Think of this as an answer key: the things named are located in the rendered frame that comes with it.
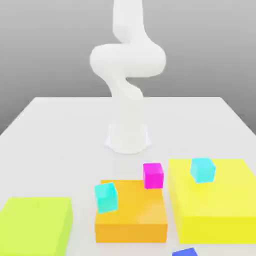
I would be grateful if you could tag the large lime green box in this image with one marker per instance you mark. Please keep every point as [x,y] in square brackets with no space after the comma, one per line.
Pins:
[34,226]

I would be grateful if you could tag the small light blue cube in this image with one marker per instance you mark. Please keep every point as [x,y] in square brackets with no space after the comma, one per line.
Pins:
[202,170]

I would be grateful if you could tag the small turquoise cube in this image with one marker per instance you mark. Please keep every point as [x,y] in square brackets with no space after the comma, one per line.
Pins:
[106,198]

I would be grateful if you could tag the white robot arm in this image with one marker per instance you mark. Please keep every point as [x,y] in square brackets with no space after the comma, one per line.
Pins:
[128,60]

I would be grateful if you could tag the small magenta cube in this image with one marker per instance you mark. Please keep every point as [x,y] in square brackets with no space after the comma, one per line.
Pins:
[153,176]

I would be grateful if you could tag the large orange box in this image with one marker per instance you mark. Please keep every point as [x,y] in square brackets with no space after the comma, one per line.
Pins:
[134,212]

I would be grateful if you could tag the large yellow box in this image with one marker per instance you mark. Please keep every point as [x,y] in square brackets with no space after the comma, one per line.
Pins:
[216,204]

